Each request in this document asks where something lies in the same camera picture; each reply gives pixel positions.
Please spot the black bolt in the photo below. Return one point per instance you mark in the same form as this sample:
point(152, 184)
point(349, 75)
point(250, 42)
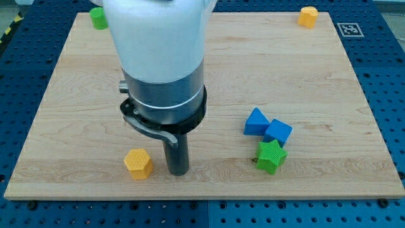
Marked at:
point(383, 203)
point(31, 205)

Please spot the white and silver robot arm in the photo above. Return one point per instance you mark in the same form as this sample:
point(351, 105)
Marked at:
point(160, 45)

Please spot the black bolt bottom left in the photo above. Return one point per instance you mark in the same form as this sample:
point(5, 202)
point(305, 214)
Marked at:
point(31, 205)

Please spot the blue triangle block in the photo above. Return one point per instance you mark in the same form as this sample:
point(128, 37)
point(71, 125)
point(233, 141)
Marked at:
point(256, 124)

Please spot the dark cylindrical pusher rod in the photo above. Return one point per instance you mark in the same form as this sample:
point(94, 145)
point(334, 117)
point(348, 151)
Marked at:
point(177, 159)

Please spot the yellow heart block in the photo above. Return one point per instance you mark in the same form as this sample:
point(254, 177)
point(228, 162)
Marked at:
point(308, 16)

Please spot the yellow hexagon block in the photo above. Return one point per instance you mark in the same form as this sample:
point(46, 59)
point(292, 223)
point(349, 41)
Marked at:
point(138, 163)

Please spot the green cylinder block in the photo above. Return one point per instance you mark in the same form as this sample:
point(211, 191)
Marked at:
point(98, 18)

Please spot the blue cube block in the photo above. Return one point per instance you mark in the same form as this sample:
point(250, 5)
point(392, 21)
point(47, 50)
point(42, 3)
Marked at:
point(279, 131)

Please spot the wooden board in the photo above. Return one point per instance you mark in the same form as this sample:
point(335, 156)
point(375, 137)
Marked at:
point(77, 143)

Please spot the black bolt bottom right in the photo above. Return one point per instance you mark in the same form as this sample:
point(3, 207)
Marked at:
point(383, 203)

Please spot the black tool clamp with lever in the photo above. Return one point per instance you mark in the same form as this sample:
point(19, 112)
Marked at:
point(163, 132)

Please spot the green star block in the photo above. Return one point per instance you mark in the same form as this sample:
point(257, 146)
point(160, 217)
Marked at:
point(270, 155)

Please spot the white fiducial marker tag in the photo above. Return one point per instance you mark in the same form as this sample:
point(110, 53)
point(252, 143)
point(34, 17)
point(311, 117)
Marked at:
point(350, 29)

